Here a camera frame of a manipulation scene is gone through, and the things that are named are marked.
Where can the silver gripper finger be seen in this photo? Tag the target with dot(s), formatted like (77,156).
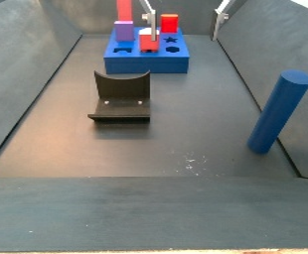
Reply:
(221,15)
(148,16)

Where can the blue cylinder peg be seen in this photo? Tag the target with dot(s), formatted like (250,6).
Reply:
(281,103)

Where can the blue shape sorter board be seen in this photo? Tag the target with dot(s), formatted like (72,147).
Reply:
(123,58)

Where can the red rectangular block peg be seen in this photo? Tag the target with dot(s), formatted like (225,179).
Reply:
(169,23)

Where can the purple block peg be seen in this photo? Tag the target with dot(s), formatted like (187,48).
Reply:
(123,31)

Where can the tall red block peg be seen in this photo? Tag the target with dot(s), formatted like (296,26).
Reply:
(124,11)

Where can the red block white top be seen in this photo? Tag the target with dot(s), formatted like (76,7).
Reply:
(146,43)

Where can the black curved holder bracket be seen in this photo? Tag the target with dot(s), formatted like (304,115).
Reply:
(123,99)

